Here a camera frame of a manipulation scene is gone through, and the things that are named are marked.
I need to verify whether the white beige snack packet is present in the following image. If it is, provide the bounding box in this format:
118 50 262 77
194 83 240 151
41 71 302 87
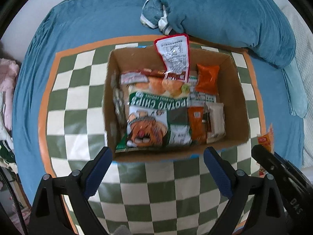
206 102 226 143

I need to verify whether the orange QR code packet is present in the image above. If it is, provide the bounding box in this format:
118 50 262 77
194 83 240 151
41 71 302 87
187 107 206 144

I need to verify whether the green white packet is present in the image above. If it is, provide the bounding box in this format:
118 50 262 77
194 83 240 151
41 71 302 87
188 70 216 107

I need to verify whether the orange snack packet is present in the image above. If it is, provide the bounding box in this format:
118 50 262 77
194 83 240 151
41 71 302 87
195 64 220 96

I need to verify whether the green potato chips bag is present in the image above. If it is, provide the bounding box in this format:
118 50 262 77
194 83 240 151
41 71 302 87
116 77 192 153

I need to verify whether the red white snack pouch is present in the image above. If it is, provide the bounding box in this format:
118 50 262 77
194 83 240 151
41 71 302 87
154 34 190 83

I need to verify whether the orange cartoon candy packet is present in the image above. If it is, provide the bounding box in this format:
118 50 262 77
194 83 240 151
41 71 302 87
257 124 274 178

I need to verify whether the light blue pillow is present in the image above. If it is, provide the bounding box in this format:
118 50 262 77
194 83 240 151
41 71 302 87
282 58 308 118

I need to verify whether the blue milk cardboard box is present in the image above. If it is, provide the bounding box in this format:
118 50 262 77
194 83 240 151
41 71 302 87
103 46 249 162

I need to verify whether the pile of clothes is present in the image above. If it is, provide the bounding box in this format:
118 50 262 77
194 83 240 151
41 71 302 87
1 54 20 174

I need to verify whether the blue duvet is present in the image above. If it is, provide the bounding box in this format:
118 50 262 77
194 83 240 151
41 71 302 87
140 0 296 68

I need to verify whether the red white small packet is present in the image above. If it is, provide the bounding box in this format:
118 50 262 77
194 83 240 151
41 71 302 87
120 69 165 85

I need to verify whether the blue bed sheet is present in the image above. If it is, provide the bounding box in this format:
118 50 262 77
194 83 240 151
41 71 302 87
12 0 305 201

